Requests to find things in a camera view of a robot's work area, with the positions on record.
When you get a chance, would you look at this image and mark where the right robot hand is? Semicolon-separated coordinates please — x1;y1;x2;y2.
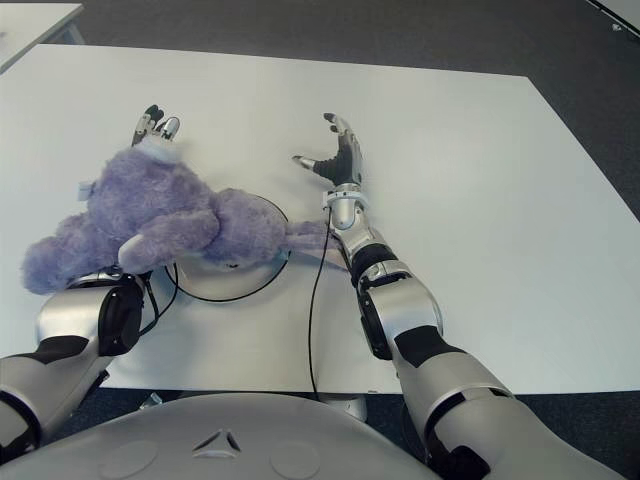
292;112;365;187

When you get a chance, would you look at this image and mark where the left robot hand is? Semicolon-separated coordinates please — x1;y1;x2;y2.
131;104;181;147

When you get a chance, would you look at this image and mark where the purple plush bunny doll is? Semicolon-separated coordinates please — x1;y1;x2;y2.
22;138;351;295

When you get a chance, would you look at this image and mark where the white plate black rim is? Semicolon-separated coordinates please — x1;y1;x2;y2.
167;192;293;303

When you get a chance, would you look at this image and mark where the white side table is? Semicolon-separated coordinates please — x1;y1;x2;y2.
0;3;84;75

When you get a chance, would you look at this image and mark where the grey robot torso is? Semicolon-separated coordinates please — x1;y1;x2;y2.
0;392;436;480

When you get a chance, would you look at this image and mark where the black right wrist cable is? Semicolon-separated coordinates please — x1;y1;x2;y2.
307;207;332;401

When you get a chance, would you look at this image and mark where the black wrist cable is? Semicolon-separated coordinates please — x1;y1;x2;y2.
307;207;332;401
137;259;181;337

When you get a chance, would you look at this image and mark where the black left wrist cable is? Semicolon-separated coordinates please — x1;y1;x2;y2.
137;259;181;337

